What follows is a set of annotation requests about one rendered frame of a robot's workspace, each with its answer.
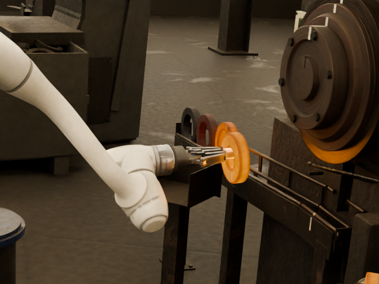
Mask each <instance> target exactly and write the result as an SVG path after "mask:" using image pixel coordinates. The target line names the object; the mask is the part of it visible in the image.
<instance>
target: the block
mask: <svg viewBox="0 0 379 284"><path fill-rule="evenodd" d="M367 272H371V273H377V274H379V212H370V213H363V214H356V215H355V216H354V222H353V227H352V234H351V241H350V249H349V256H348V261H347V268H346V275H345V282H344V284H354V283H355V282H358V281H359V280H360V279H362V278H365V277H366V274H367Z"/></svg>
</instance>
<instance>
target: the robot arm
mask: <svg viewBox="0 0 379 284"><path fill-rule="evenodd" d="M0 89H1V90H3V91H4V92H6V93H8V94H10V95H13V96H15V97H18V98H19V99H22V100H24V101H26V102H27V103H30V104H32V105H34V106H35V107H37V108H38V109H40V110H41V111H42V112H44V114H45V115H47V116H48V117H49V118H50V119H51V120H52V121H53V123H54V124H56V125H57V127H58V128H59V129H60V130H61V132H62V133H63V134H64V135H65V136H66V137H67V139H68V140H69V141H70V142H71V143H72V144H73V146H74V147H75V148H76V149H77V150H78V151H79V153H80V154H81V155H82V156H83V158H84V159H85V160H86V161H87V162H88V163H89V165H90V166H91V167H92V168H93V169H94V170H95V172H96V173H97V174H98V175H99V176H100V177H101V179H102V180H103V181H104V182H105V183H106V184H107V185H108V186H109V187H110V188H111V189H112V190H113V191H114V192H115V194H114V197H115V200H116V202H117V204H118V205H119V206H120V207H121V208H122V209H123V211H124V212H125V214H126V215H127V217H129V218H130V220H131V222H132V223H133V224H134V225H135V226H136V227H137V228H138V229H139V230H141V231H142V232H148V233H151V232H155V231H157V230H159V229H161V228H162V227H163V226H164V225H165V223H166V222H167V220H168V214H169V209H168V203H167V200H166V197H165V194H164V191H163V189H162V187H161V185H160V183H159V181H158V180H157V178H156V177H157V176H164V175H170V174H172V172H177V171H184V170H185V169H186V167H187V165H192V166H194V165H197V164H199V165H200V167H205V166H208V165H214V164H217V163H222V162H227V159H231V158H234V153H233V150H232V149H231V148H223V146H220V148H219V147H186V150H185V149H184V147H183V146H181V145H179V146H172V147H170V146H169V145H167V144H165V145H151V146H144V145H125V146H121V147H115V148H112V149H108V150H105V149H104V147H103V146H102V145H101V143H100V142H99V141H98V139H97V138H96V137H95V135H94V134H93V133H92V132H91V130H90V129H89V128H88V126H87V125H86V124H85V122H84V121H83V120H82V118H81V117H80V116H79V115H78V113H77V112H76V111H75V110H74V109H73V107H72V106H71V105H70V103H68V102H67V100H66V99H65V98H64V97H63V96H62V95H61V93H60V92H59V91H58V90H57V89H56V88H55V87H54V86H53V85H52V84H51V83H50V82H49V81H48V79H47V78H46V77H45V76H44V75H43V74H42V72H41V71H40V70H39V69H38V68H37V66H36V65H35V63H34V62H33V61H32V60H31V59H30V58H29V57H28V56H27V55H26V54H25V53H24V52H23V51H22V50H21V48H20V47H19V46H17V45H16V44H15V43H14V42H13V41H12V40H10V39H9V38H7V37H6V36H5V35H4V34H2V33H1V32H0Z"/></svg>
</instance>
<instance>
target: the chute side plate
mask: <svg viewBox="0 0 379 284"><path fill-rule="evenodd" d="M179 145H181V146H183V147H184V149H185V150H186V147H196V146H194V145H192V144H190V143H189V142H187V141H185V140H183V139H182V138H180V137H178V136H176V135H175V138H174V146H179ZM222 185H223V186H224V187H226V188H228V180H227V179H226V177H225V175H224V172H223V174H222ZM232 185H234V186H235V194H237V195H238V196H240V197H241V198H243V199H244V200H246V201H248V202H249V203H251V204H252V205H253V206H255V207H256V208H258V209H260V210H261V211H263V212H264V213H266V214H267V215H269V216H270V217H272V218H274V219H275V220H277V221H278V222H280V223H281V224H282V225H284V226H286V227H287V228H289V229H290V230H292V231H293V232H295V233H297V234H298V235H299V236H300V237H301V238H302V239H304V240H305V241H306V242H307V243H308V244H309V245H311V246H312V247H313V248H315V244H316V240H318V241H319V242H320V243H321V244H322V245H324V246H325V247H326V248H327V254H326V259H327V260H328V261H330V258H331V253H332V246H333V238H334V232H332V231H331V230H330V229H328V228H327V227H326V226H325V225H323V224H322V223H321V222H320V221H318V220H317V219H315V218H314V217H313V216H312V215H310V214H309V213H308V212H306V211H305V210H304V209H303V208H301V207H299V206H298V205H297V204H295V203H293V202H291V201H290V200H288V199H286V198H284V197H283V196H281V195H279V194H277V193H275V192H274V191H272V190H271V189H268V188H267V187H265V186H263V185H262V184H260V183H258V182H256V181H255V180H253V179H251V178H249V177H248V178H247V179H246V180H245V181H244V182H243V183H236V184H233V183H232ZM311 217H312V221H311V229H310V230H309V228H310V219H311Z"/></svg>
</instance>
